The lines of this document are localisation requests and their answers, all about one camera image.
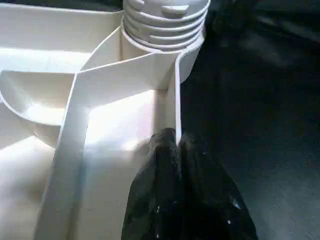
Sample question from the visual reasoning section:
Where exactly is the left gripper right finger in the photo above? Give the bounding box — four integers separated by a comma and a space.
179, 131, 258, 240

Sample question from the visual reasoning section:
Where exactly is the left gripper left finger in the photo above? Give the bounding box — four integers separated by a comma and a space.
121, 127, 184, 240

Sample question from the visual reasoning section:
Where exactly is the white plastic table top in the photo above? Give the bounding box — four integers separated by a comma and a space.
0, 2, 206, 240

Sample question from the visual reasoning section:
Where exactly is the white plastic table leg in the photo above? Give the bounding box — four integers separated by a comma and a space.
122, 0, 211, 51

